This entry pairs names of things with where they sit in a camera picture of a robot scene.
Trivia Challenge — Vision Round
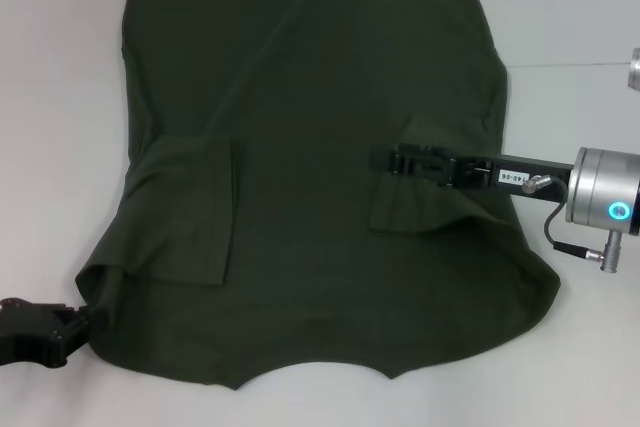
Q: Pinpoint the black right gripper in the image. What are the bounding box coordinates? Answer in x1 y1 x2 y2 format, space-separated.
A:
369 142 577 201

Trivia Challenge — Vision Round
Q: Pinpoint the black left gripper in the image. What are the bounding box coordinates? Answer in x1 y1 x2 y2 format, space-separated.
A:
0 297 109 371

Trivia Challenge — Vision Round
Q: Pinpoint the dark green shirt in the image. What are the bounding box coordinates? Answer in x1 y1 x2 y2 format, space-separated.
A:
73 0 564 391

